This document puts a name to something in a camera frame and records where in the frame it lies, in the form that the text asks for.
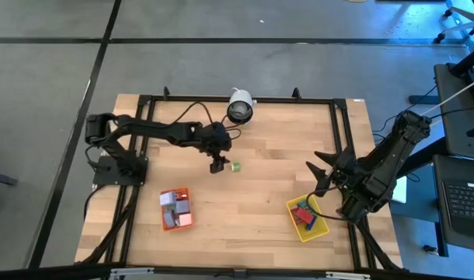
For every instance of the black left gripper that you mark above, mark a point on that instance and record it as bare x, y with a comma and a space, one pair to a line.
215, 136

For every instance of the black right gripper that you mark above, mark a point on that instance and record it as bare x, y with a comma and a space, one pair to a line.
343, 171

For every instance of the small green charger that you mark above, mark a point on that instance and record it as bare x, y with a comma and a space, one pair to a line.
235, 166

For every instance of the teal staple box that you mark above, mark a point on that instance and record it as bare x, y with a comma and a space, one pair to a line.
301, 203

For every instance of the red staple box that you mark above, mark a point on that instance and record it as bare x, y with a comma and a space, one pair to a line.
304, 215
293, 213

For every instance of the lavender multi-port charger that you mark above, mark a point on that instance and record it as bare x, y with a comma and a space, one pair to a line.
167, 198

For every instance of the bluish lavender wall charger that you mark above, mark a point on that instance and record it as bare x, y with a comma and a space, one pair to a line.
169, 219

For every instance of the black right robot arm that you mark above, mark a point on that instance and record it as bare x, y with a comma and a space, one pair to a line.
392, 155

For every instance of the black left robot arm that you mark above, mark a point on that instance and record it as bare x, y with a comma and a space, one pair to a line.
159, 130

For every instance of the yellow plastic basket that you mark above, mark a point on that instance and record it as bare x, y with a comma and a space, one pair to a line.
318, 232

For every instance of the orange plastic basket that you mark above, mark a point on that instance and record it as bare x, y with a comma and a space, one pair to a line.
163, 226

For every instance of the black side table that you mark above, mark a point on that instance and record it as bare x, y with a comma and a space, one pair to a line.
443, 171

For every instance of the black power plug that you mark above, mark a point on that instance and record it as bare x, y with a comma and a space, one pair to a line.
430, 249

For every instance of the black laptop keyboard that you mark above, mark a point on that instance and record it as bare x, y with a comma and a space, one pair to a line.
464, 202

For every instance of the black desk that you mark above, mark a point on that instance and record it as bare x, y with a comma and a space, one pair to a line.
460, 116

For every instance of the black front crossbar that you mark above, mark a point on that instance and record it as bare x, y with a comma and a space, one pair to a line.
46, 274

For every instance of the white wheeled stand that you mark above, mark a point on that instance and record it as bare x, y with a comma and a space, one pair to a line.
468, 15

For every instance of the black floor stand foot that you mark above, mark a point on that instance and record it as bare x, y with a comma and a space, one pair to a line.
0, 179

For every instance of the black table frame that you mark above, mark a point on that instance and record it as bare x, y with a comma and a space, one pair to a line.
260, 100

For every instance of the silver bracket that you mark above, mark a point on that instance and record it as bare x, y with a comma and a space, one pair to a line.
347, 275
131, 271

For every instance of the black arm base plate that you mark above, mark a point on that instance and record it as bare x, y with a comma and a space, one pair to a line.
105, 171

